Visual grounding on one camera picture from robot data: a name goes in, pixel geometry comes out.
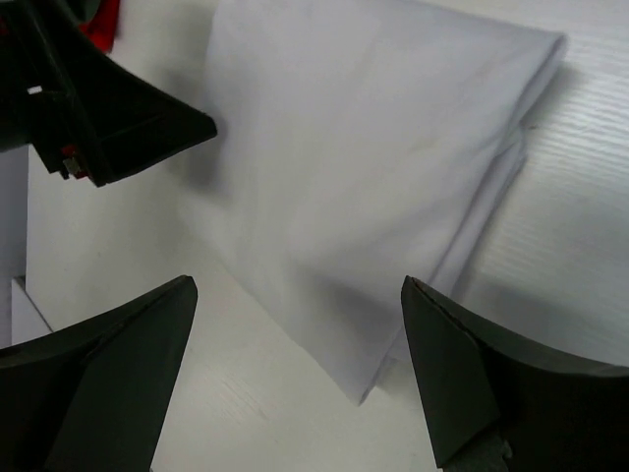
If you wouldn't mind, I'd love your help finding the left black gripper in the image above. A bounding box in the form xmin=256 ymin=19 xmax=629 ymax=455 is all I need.
xmin=1 ymin=1 xmax=217 ymax=187

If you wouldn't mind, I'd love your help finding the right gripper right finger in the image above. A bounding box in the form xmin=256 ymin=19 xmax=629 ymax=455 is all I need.
xmin=401 ymin=276 xmax=628 ymax=471

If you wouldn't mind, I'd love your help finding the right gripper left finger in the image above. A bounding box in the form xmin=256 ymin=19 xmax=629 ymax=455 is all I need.
xmin=1 ymin=275 xmax=198 ymax=472

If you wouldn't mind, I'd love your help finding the white t-shirt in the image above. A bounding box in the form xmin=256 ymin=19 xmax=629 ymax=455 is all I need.
xmin=181 ymin=1 xmax=567 ymax=403

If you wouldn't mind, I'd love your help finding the folded red t-shirt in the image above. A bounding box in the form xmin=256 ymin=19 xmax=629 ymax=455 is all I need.
xmin=79 ymin=0 xmax=121 ymax=54

